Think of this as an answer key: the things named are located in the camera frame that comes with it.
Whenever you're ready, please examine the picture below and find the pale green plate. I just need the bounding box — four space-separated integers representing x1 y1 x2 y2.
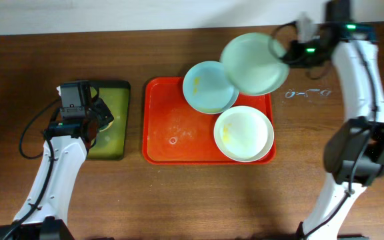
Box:
220 33 289 96

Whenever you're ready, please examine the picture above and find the light blue plate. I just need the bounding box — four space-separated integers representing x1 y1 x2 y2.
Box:
182 61 239 114

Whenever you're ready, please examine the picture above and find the yellow green sponge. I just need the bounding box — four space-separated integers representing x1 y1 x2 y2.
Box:
99 121 114 132

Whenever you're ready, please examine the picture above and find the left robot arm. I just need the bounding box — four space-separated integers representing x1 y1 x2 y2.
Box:
0 97 113 239

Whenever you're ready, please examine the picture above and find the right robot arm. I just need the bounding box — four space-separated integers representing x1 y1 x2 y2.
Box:
281 21 384 239

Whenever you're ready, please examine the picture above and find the red plastic tray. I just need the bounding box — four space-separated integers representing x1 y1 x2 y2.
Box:
141 76 277 166

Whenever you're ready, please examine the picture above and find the white plate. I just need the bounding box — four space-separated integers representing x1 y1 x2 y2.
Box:
213 106 275 163

